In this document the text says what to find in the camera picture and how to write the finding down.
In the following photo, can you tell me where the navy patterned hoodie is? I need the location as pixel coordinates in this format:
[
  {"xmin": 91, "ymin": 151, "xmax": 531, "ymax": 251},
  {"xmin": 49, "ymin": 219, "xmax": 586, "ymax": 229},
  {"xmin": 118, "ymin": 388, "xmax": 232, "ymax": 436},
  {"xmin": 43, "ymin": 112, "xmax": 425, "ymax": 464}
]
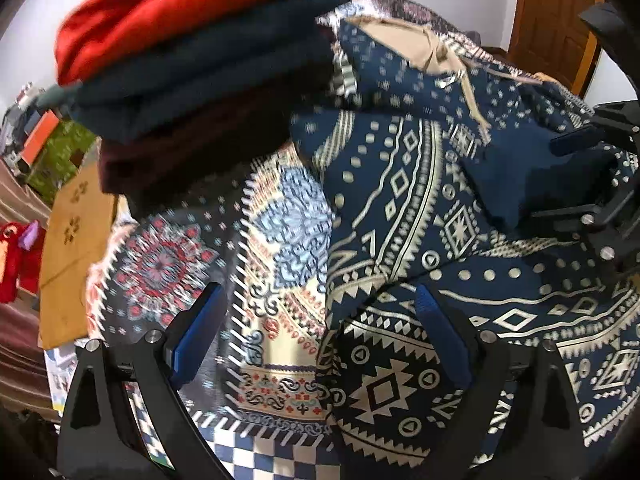
[{"xmin": 291, "ymin": 16, "xmax": 639, "ymax": 479}]

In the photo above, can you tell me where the striped maroon curtain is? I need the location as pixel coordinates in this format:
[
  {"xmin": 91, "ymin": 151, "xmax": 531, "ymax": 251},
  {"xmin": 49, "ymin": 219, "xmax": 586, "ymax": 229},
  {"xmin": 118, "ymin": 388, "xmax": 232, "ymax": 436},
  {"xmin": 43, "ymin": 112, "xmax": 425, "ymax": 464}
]
[{"xmin": 0, "ymin": 165, "xmax": 58, "ymax": 422}]

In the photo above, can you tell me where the patchwork patterned bedspread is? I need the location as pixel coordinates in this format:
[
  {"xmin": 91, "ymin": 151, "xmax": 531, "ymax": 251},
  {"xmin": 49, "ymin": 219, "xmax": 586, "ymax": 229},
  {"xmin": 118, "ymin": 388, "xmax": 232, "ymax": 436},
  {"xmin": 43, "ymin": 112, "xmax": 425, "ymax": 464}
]
[{"xmin": 44, "ymin": 0, "xmax": 591, "ymax": 480}]

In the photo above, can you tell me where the brown wooden door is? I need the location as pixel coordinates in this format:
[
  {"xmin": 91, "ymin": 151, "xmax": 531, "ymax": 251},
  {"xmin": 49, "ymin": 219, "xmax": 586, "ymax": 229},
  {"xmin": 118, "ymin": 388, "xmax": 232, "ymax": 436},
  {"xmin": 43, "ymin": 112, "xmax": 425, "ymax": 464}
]
[{"xmin": 508, "ymin": 0, "xmax": 604, "ymax": 96}]

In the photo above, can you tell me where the red plush toy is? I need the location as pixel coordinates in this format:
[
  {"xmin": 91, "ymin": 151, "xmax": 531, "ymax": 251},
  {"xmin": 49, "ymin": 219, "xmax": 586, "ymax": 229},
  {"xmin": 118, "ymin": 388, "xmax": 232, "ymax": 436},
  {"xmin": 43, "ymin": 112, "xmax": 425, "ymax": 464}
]
[{"xmin": 0, "ymin": 220, "xmax": 46, "ymax": 304}]

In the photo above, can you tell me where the maroon folded garment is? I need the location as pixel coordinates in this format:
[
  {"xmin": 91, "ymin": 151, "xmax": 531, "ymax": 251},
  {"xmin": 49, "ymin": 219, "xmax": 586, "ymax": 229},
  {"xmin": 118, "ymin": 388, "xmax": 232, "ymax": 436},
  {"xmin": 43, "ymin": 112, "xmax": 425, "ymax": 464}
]
[{"xmin": 99, "ymin": 106, "xmax": 290, "ymax": 218}]

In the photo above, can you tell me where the green patterned cloth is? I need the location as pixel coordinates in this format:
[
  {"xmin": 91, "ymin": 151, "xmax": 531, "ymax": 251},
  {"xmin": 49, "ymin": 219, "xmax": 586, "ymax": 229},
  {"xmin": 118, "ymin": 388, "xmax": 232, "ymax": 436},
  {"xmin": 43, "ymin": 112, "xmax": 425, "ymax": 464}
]
[{"xmin": 26, "ymin": 120, "xmax": 96, "ymax": 206}]

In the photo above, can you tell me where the orange box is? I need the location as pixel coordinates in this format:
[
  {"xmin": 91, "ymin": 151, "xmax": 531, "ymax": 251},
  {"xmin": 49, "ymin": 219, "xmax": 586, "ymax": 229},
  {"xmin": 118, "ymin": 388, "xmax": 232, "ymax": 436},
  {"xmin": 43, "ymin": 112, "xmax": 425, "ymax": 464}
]
[{"xmin": 21, "ymin": 110, "xmax": 60, "ymax": 166}]

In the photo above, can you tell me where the dark teal folded garment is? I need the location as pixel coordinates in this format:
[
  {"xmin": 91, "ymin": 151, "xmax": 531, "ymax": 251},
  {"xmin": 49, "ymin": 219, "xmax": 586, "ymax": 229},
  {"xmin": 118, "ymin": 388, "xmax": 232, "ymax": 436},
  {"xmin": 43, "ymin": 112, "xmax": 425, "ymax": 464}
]
[{"xmin": 36, "ymin": 0, "xmax": 349, "ymax": 144}]

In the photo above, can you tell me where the red folded garment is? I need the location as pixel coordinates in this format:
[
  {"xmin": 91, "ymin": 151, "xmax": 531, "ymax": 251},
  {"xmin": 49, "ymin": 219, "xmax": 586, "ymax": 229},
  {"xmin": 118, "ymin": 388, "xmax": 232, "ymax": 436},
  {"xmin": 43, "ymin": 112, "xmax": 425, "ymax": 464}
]
[{"xmin": 54, "ymin": 0, "xmax": 267, "ymax": 86}]

